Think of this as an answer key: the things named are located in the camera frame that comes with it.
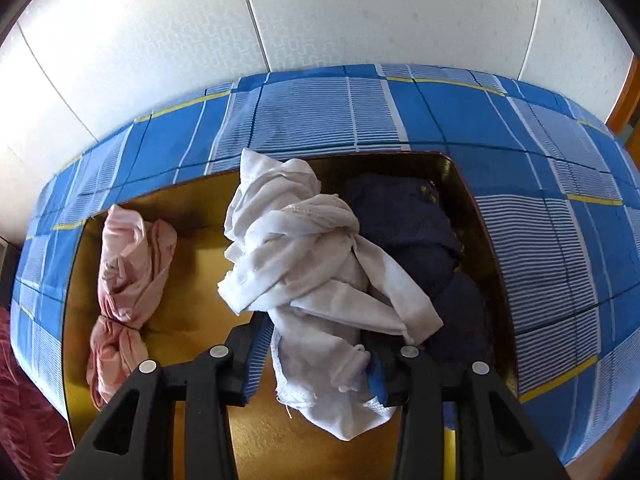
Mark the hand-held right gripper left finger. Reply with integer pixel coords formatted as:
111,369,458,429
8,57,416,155
57,310,276,480

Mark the blue plaid tablecloth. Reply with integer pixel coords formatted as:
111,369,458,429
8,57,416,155
10,62,640,471

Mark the white cloth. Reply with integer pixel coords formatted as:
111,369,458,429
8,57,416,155
217,147,445,442

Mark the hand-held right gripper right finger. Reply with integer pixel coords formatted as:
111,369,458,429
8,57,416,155
362,332,571,480

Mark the gold metal tin box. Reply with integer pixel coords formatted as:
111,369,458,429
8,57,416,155
60,150,521,480

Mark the orange wooden door frame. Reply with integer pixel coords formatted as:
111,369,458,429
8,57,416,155
605,57,640,136

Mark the red ruffled bedspread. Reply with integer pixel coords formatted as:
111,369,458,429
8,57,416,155
0,305,76,480

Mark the navy blue cloth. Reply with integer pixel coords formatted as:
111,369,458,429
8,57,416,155
340,172,493,366

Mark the pink knotted cloth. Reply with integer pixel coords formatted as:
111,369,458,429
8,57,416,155
86,204,178,408

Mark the white panelled wardrobe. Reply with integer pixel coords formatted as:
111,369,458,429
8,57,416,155
0,0,636,246

